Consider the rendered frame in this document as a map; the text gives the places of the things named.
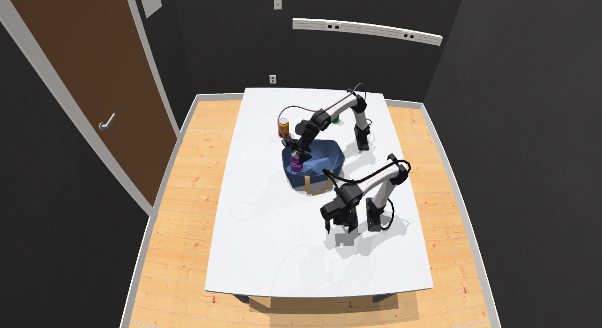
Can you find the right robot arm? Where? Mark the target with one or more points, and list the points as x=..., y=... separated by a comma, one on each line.
x=321, y=120

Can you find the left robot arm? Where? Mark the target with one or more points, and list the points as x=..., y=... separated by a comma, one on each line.
x=350, y=194

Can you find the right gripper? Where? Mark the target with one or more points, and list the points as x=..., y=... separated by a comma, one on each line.
x=304, y=143

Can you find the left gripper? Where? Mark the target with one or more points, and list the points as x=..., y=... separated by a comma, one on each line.
x=345, y=219

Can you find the purple drink can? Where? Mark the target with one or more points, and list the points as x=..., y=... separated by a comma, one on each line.
x=295, y=167

